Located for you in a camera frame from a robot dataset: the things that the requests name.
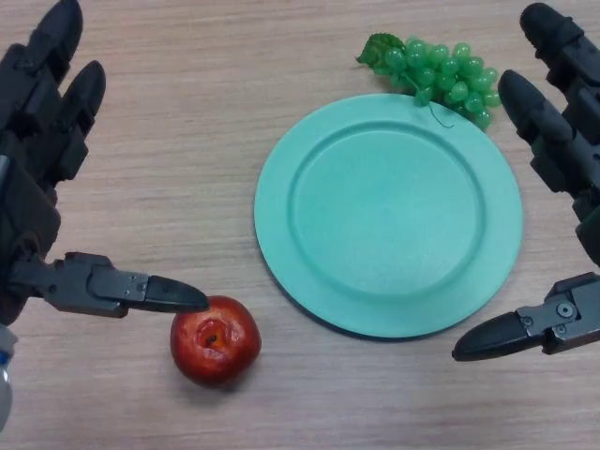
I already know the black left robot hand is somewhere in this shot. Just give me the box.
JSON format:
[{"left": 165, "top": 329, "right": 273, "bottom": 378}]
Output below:
[{"left": 0, "top": 0, "right": 210, "bottom": 329}]

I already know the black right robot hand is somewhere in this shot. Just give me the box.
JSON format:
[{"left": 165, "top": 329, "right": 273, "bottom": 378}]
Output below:
[{"left": 450, "top": 2, "right": 600, "bottom": 363}]

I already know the red apple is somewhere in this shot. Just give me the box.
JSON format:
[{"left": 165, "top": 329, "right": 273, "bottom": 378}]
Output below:
[{"left": 170, "top": 295, "right": 263, "bottom": 389}]

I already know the green round plate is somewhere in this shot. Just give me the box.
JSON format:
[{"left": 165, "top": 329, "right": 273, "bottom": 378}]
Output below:
[{"left": 254, "top": 93, "right": 524, "bottom": 339}]

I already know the green grape bunch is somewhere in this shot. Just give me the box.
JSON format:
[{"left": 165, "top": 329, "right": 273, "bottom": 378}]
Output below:
[{"left": 355, "top": 32, "right": 503, "bottom": 132}]

